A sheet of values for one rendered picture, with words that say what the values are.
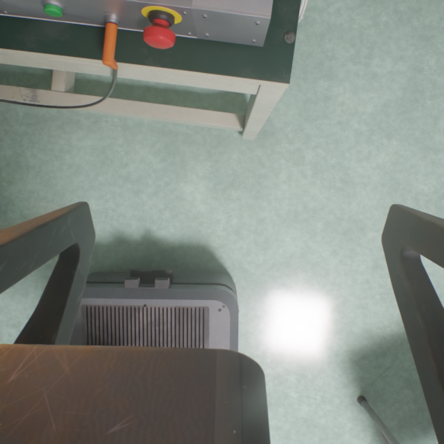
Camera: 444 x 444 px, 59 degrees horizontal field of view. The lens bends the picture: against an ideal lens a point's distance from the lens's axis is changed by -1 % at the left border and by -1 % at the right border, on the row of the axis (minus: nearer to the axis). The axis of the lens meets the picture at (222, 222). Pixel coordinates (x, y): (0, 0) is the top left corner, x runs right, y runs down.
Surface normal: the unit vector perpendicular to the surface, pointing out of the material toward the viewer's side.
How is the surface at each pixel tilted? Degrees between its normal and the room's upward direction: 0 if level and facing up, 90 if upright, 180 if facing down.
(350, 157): 0
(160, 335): 0
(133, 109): 0
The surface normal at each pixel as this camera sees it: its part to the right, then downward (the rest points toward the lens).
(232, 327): 0.70, 0.07
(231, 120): -0.01, 0.09
